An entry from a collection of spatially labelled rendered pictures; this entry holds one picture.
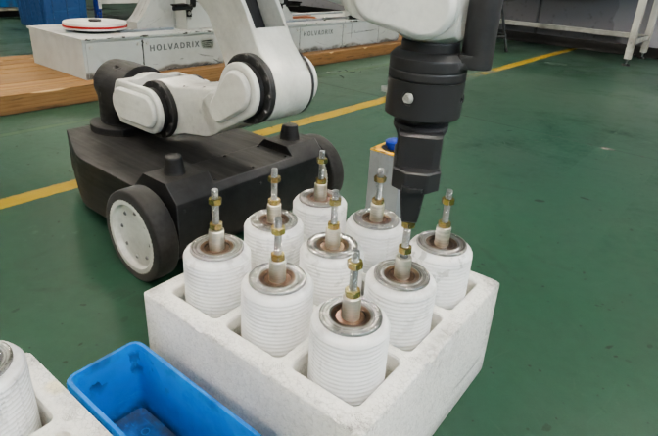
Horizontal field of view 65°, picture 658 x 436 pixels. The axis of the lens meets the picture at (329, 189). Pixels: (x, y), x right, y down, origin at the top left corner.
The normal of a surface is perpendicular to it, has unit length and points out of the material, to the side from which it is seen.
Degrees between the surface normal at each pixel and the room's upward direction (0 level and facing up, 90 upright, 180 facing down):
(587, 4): 90
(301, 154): 46
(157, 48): 90
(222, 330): 0
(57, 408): 0
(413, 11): 90
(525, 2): 90
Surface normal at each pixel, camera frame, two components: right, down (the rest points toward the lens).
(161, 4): 0.76, 0.29
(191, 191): 0.58, -0.44
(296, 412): -0.62, 0.29
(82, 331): 0.05, -0.92
